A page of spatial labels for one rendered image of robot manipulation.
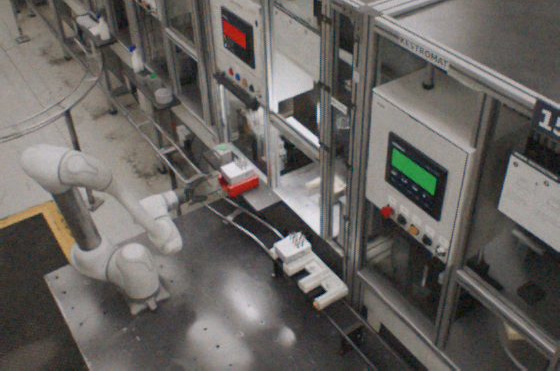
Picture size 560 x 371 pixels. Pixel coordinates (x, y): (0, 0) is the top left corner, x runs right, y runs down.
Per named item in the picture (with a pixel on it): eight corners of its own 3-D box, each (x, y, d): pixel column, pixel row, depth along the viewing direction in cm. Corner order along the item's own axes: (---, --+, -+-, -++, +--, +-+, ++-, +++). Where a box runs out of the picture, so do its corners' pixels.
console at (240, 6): (212, 70, 302) (202, -24, 274) (263, 52, 314) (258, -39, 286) (259, 109, 274) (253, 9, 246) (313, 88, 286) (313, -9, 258)
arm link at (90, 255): (113, 290, 278) (70, 278, 284) (130, 260, 288) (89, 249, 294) (53, 171, 222) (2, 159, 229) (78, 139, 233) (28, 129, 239)
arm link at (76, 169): (117, 164, 239) (87, 158, 242) (94, 148, 222) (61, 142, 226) (106, 197, 235) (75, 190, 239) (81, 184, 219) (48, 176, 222)
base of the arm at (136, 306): (136, 322, 271) (134, 314, 268) (116, 289, 286) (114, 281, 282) (175, 303, 279) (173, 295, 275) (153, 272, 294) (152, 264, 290)
